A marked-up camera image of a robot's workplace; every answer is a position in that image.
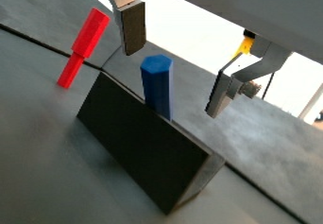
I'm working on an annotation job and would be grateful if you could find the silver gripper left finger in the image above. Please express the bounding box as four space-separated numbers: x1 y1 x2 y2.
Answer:
108 0 147 56

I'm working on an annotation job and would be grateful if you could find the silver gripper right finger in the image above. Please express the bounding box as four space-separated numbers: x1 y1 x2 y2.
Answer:
206 36 291 118

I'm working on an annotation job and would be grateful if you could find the blue hexagonal peg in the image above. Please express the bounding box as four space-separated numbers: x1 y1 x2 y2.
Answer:
140 55 174 120

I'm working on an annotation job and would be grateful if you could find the red hexagonal peg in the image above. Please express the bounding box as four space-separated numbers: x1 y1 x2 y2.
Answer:
58 9 110 89

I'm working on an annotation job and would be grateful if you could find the black angle bracket fixture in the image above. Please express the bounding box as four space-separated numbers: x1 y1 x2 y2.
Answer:
78 73 224 214

